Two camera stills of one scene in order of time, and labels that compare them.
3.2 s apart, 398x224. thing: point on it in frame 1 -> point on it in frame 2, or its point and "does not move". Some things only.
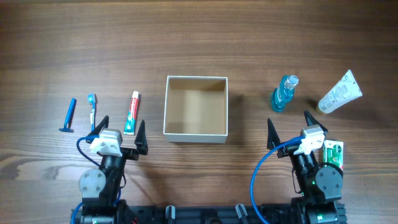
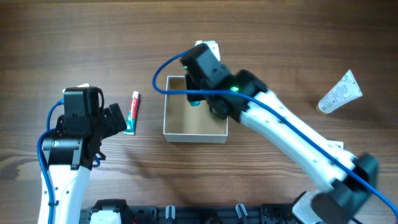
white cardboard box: (196, 109) does not move
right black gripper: (286, 152) -> (191, 86)
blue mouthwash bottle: (284, 92) -> (195, 103)
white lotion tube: (345, 91) does not move
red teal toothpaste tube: (130, 125) does not move
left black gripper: (128, 152) -> (115, 117)
